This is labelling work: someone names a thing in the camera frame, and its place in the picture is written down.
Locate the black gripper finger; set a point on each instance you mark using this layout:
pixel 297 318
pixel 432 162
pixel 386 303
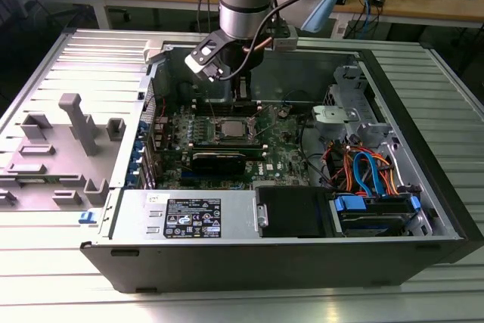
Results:
pixel 244 90

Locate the silver CPU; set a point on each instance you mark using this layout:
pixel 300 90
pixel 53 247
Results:
pixel 233 128

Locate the black CPU socket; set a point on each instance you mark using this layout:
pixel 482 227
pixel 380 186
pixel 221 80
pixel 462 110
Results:
pixel 250 127

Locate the black plastic bay cover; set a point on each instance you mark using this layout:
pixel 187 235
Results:
pixel 291 211

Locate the round coin battery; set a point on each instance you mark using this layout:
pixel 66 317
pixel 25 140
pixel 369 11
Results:
pixel 283 112

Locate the black cylindrical part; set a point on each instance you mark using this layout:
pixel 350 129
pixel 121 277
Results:
pixel 184 92

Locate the green motherboard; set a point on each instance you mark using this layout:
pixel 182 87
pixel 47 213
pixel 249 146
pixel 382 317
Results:
pixel 280 156

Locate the black graphics card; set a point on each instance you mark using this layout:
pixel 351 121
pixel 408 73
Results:
pixel 217 166

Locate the silver metal drive cage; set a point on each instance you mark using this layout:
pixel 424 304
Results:
pixel 332 115

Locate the blue card retention clip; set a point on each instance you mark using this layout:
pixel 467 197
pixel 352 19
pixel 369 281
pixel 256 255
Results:
pixel 139 146
pixel 136 162
pixel 132 180
pixel 141 128

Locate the small black adapter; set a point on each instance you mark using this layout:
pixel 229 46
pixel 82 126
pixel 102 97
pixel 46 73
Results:
pixel 378 0

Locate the silver power supply with label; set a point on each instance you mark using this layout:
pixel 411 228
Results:
pixel 132 217

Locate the black open PC case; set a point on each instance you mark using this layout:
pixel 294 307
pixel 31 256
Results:
pixel 264 266

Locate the hard disk in blue carrier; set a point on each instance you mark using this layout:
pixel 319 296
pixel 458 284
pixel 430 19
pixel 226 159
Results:
pixel 374 211

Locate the grey parts rack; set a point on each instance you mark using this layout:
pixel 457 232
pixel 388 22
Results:
pixel 68 156

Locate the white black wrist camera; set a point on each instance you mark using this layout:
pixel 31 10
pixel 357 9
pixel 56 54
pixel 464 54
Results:
pixel 202 56

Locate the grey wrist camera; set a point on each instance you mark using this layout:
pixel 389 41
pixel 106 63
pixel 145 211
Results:
pixel 286 40

